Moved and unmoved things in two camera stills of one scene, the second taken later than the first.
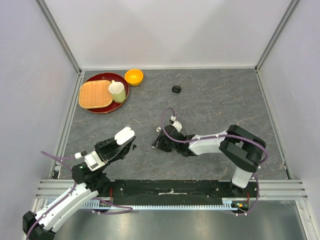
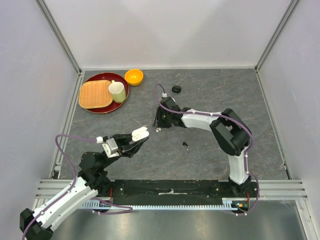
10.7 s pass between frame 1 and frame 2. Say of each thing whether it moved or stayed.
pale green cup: stayed
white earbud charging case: moved
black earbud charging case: stayed
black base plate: stayed
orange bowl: stayed
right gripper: moved
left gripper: moved
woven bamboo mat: stayed
